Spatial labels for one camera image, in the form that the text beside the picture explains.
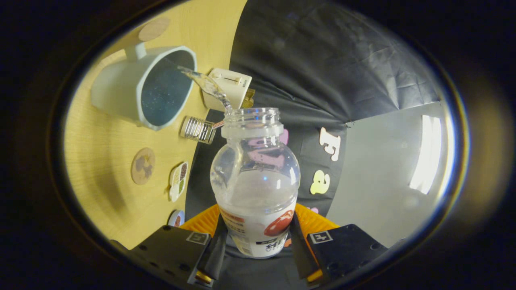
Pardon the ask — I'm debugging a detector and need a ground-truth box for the metal wire holder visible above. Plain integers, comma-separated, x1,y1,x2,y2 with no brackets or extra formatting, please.
179,116,217,145

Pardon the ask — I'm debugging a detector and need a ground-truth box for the wooden table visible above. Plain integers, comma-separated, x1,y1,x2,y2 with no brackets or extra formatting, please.
64,0,247,250

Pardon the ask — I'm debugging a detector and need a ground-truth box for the white divided dish with beans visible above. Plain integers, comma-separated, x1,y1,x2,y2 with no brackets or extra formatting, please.
169,162,189,203

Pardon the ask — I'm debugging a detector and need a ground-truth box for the round cork coaster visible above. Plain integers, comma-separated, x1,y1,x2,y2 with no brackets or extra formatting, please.
131,147,156,186

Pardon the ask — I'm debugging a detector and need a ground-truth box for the white toaster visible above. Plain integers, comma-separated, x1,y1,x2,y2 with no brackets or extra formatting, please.
202,68,252,112

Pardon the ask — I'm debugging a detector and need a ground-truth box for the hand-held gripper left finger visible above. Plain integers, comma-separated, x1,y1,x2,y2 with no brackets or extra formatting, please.
129,203,228,287

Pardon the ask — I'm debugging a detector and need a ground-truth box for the clear plastic juice bottle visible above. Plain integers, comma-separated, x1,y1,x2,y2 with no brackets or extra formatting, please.
210,107,301,259

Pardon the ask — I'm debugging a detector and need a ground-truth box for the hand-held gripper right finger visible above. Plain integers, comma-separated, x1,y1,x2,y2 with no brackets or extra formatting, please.
290,203,389,284

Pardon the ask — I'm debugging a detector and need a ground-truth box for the pale blue cup wooden handle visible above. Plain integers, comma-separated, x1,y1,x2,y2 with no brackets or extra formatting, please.
91,18,197,131

